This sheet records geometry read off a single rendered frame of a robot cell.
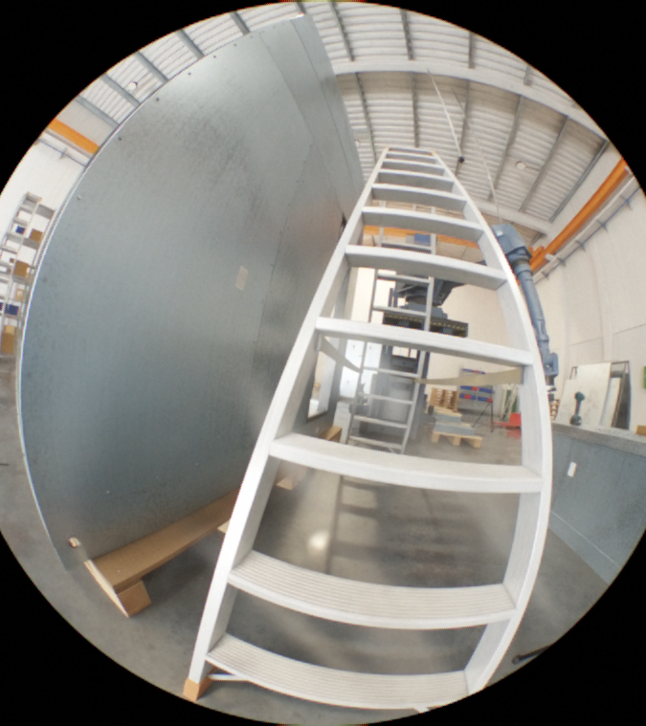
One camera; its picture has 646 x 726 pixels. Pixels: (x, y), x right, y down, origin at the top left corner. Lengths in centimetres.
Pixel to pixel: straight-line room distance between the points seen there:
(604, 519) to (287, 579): 147
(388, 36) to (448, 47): 136
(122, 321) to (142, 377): 15
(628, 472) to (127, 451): 189
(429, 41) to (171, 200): 724
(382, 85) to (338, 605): 819
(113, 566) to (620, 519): 187
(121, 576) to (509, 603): 80
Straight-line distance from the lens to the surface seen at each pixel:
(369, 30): 751
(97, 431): 62
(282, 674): 56
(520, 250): 221
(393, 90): 794
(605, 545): 159
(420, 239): 966
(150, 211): 65
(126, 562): 78
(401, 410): 349
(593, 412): 482
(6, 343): 498
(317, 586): 42
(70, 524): 71
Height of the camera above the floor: 74
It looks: 2 degrees up
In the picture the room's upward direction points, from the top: 10 degrees clockwise
